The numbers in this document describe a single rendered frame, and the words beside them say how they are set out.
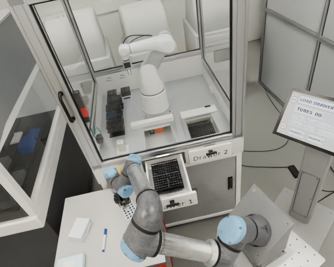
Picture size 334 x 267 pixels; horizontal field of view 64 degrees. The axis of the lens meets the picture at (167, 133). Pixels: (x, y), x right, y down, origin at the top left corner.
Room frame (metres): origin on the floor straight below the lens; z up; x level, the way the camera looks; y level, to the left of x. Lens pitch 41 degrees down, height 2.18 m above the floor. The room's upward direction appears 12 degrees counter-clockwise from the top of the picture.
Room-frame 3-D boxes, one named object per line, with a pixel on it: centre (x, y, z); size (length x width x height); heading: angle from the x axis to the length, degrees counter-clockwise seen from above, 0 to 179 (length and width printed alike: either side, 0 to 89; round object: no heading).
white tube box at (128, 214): (0.99, 0.32, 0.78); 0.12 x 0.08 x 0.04; 22
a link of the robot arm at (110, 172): (0.99, 0.33, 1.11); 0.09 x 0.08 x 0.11; 32
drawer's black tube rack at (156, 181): (1.12, 0.06, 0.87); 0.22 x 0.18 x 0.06; 1
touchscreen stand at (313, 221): (1.10, -0.92, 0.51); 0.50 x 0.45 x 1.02; 130
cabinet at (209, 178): (1.72, 0.02, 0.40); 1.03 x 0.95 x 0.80; 91
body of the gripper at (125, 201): (0.99, 0.33, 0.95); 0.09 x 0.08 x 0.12; 22
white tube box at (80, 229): (0.93, 0.63, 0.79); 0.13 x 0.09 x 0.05; 161
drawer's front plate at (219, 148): (1.25, -0.26, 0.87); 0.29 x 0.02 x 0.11; 91
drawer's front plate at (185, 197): (0.92, 0.05, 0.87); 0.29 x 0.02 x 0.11; 91
